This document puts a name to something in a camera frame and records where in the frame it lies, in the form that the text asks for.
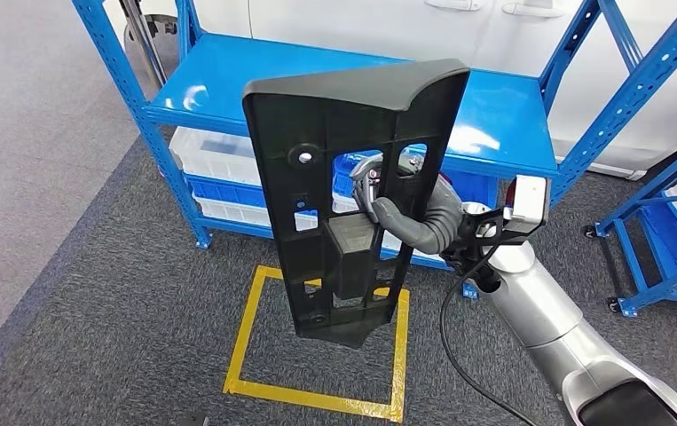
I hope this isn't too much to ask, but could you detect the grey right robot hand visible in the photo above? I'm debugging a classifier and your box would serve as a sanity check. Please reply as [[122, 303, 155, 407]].
[[350, 151, 447, 250]]

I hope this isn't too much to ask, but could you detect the black plastic plate bracket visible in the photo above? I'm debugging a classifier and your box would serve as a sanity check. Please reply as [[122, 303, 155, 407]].
[[241, 59, 471, 349]]

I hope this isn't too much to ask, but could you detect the blue metal shelf rack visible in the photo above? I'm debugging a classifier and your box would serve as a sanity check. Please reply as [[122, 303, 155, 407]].
[[70, 0, 677, 301]]

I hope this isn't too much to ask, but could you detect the blue wheeled shelf rack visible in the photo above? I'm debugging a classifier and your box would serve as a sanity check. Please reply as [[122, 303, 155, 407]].
[[583, 130, 677, 319]]

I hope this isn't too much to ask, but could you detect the yellow floor tape square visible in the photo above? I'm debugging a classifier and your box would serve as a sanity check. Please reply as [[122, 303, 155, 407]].
[[223, 265, 411, 424]]

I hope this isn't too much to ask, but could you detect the white car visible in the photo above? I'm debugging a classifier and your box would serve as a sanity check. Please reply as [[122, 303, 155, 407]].
[[138, 0, 677, 182]]

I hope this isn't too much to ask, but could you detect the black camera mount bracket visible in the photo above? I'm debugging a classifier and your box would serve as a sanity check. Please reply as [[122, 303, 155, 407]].
[[440, 202, 516, 272]]

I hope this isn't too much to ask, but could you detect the black camera cable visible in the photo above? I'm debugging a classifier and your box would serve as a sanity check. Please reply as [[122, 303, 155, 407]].
[[438, 243, 536, 426]]

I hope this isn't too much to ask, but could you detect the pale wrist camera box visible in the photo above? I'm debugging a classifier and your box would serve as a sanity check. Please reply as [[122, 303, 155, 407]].
[[503, 175, 551, 236]]

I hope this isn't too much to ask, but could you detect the white car door handle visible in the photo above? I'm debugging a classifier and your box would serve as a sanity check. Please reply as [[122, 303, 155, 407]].
[[501, 1, 565, 19], [424, 0, 484, 12]]

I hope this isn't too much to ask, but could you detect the chrome stanchion post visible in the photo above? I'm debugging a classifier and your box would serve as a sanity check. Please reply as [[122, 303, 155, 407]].
[[119, 0, 168, 90]]

